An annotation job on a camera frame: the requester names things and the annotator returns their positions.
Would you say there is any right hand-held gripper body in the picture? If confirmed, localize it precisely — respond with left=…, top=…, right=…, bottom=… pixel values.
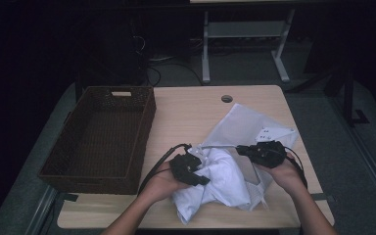
left=250, top=126, right=299, bottom=169

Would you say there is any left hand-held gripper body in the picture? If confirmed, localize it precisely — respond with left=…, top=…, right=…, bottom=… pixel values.
left=169, top=146, right=210, bottom=185

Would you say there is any white cloth garment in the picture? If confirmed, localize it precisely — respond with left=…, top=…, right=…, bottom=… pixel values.
left=202, top=103, right=300, bottom=212

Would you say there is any person's right hand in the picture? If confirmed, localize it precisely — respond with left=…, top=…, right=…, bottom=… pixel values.
left=258, top=157, right=305, bottom=194

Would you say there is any person's left hand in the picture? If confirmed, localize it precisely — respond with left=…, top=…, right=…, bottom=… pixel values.
left=140, top=162, right=190, bottom=204

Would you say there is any grey tape strip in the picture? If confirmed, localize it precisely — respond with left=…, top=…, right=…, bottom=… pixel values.
left=309, top=192, right=336, bottom=202

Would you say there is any brown wicker basket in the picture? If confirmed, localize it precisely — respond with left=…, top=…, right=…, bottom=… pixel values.
left=38, top=85, right=157, bottom=196

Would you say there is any black metal stand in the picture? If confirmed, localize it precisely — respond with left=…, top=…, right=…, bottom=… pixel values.
left=287, top=63, right=370, bottom=127

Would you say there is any left hand-held gripper black cable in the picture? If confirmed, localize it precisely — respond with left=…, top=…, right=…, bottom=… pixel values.
left=137, top=142, right=192, bottom=196

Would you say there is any hand-held gripper black cable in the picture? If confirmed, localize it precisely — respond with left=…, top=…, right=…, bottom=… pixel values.
left=137, top=142, right=192, bottom=196
left=283, top=146, right=308, bottom=190

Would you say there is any right hand-held gripper black cable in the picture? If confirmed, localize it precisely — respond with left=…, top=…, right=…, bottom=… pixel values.
left=283, top=146, right=308, bottom=190

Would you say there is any metal floor rail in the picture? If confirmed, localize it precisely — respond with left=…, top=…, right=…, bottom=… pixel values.
left=23, top=185, right=60, bottom=235
left=331, top=97, right=376, bottom=220

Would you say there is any black floor cable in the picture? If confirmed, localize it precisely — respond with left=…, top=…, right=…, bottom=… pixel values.
left=146, top=57, right=204, bottom=87

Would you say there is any white metal desk frame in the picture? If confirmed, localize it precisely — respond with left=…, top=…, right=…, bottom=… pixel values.
left=189, top=0, right=298, bottom=83

